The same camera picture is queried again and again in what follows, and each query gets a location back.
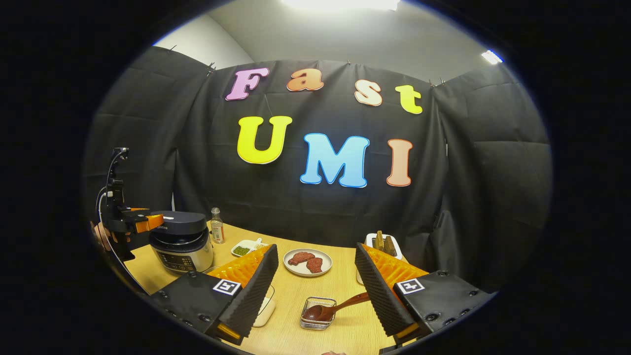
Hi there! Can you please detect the metal wire chopstick holder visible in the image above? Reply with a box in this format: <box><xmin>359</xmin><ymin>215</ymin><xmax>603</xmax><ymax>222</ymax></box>
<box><xmin>300</xmin><ymin>296</ymin><xmax>337</xmax><ymax>330</ymax></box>

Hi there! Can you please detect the brown wooden spoon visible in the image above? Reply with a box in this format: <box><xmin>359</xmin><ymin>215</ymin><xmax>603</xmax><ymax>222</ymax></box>
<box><xmin>302</xmin><ymin>292</ymin><xmax>370</xmax><ymax>322</ymax></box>

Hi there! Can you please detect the black camera cable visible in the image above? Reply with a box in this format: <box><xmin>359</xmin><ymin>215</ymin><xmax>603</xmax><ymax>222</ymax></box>
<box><xmin>96</xmin><ymin>148</ymin><xmax>131</xmax><ymax>279</ymax></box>

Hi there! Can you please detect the white toaster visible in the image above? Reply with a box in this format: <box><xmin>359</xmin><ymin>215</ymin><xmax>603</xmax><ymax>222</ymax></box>
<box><xmin>356</xmin><ymin>233</ymin><xmax>404</xmax><ymax>285</ymax></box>

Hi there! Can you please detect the divided white bean dish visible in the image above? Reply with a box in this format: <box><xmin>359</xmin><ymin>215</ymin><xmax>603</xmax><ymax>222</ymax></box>
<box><xmin>231</xmin><ymin>238</ymin><xmax>269</xmax><ymax>257</ymax></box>

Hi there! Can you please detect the round white plate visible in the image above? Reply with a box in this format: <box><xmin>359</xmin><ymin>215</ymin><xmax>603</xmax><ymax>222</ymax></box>
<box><xmin>283</xmin><ymin>248</ymin><xmax>333</xmax><ymax>277</ymax></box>

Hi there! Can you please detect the small glass bottle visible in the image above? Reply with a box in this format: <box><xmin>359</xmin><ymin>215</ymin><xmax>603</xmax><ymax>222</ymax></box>
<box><xmin>210</xmin><ymin>207</ymin><xmax>225</xmax><ymax>245</ymax></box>

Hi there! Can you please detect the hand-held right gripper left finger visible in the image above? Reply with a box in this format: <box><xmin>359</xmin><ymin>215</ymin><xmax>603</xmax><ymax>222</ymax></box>
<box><xmin>148</xmin><ymin>244</ymin><xmax>279</xmax><ymax>346</ymax></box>

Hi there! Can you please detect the large ceiling light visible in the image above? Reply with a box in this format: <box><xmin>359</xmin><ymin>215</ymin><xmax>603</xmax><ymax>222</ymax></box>
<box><xmin>281</xmin><ymin>0</ymin><xmax>401</xmax><ymax>11</ymax></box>

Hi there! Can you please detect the white rice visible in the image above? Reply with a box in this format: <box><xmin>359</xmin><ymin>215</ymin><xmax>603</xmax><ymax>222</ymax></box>
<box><xmin>254</xmin><ymin>296</ymin><xmax>275</xmax><ymax>326</ymax></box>

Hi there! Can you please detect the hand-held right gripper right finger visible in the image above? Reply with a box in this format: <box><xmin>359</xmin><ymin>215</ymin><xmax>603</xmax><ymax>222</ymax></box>
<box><xmin>355</xmin><ymin>242</ymin><xmax>496</xmax><ymax>353</ymax></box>

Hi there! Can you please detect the clear glass tray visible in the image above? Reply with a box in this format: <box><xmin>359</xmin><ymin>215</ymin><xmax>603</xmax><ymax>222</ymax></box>
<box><xmin>252</xmin><ymin>284</ymin><xmax>277</xmax><ymax>328</ymax></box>

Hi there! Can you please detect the black silver rice cooker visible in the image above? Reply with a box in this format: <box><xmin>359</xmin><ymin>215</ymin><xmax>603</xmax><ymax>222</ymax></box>
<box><xmin>149</xmin><ymin>211</ymin><xmax>214</xmax><ymax>274</ymax></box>

